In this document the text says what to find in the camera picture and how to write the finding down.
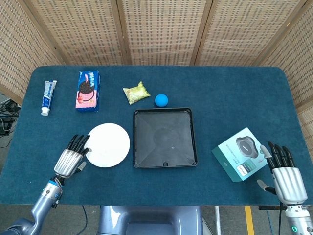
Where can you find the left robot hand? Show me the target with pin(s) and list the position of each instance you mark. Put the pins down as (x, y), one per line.
(69, 160)

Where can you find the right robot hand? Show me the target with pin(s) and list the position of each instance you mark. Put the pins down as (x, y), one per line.
(288, 180)

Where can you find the white round plate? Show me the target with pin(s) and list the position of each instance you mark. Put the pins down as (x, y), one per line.
(108, 145)

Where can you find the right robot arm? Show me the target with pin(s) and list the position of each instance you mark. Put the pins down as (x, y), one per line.
(298, 220)

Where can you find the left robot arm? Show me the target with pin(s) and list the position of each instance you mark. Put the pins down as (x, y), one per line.
(36, 208)

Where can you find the black square tray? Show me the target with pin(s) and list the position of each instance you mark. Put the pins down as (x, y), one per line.
(164, 137)

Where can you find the teal product box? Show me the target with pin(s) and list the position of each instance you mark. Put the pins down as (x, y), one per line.
(240, 156)

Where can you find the blue white toothpaste tube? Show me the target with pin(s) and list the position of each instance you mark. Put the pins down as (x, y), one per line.
(48, 96)

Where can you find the blue pink cookie box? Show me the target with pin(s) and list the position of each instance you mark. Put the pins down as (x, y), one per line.
(88, 91)

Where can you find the blue table cloth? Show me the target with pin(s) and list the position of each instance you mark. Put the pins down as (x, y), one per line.
(156, 186)

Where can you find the yellow-green snack packet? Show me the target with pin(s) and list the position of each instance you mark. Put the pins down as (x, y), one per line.
(136, 93)

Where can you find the blue-grey robot torso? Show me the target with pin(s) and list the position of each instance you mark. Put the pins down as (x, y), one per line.
(150, 220)

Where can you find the blue ball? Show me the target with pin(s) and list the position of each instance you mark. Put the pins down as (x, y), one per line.
(161, 100)

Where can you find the woven bamboo folding screen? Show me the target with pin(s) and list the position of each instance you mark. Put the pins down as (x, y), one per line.
(161, 31)

